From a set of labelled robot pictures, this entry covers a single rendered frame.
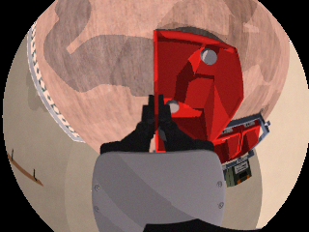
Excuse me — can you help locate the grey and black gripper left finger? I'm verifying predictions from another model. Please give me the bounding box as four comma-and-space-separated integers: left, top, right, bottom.
100, 95, 155, 154

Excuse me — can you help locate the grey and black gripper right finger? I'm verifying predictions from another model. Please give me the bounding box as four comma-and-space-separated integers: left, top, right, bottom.
158, 95, 214, 152

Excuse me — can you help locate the grey metal disc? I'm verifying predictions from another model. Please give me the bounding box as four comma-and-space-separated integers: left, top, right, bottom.
200, 48, 217, 65

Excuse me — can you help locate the red bin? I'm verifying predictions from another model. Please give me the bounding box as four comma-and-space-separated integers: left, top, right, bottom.
227, 120, 260, 162
154, 30, 244, 152
213, 126, 240, 164

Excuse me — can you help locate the dark grey disc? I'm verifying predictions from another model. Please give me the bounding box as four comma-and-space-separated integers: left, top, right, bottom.
166, 100, 180, 113

